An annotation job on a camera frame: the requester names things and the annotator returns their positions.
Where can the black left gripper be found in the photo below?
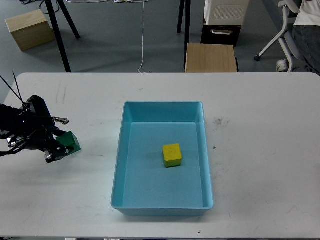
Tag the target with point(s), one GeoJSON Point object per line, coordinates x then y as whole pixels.
{"type": "Point", "coordinates": [43, 138]}

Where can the green block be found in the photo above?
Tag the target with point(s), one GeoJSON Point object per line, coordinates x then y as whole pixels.
{"type": "Point", "coordinates": [70, 141]}

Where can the yellow block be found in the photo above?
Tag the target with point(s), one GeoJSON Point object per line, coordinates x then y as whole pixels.
{"type": "Point", "coordinates": [172, 155]}

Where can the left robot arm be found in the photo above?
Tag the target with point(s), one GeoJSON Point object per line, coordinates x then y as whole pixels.
{"type": "Point", "coordinates": [33, 113]}

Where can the wooden box left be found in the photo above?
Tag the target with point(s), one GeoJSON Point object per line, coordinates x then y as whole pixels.
{"type": "Point", "coordinates": [30, 30]}

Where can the white appliance box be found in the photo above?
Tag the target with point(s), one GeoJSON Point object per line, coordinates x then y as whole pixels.
{"type": "Point", "coordinates": [225, 12]}

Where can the blue plastic bin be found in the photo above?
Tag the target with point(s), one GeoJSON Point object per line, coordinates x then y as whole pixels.
{"type": "Point", "coordinates": [142, 185]}

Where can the black drawer cabinet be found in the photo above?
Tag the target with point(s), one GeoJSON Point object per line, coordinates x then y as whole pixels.
{"type": "Point", "coordinates": [220, 34]}

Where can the white office chair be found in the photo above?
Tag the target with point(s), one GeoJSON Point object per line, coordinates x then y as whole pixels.
{"type": "Point", "coordinates": [290, 10]}

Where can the seated person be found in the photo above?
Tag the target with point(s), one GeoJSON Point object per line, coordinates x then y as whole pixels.
{"type": "Point", "coordinates": [306, 35]}

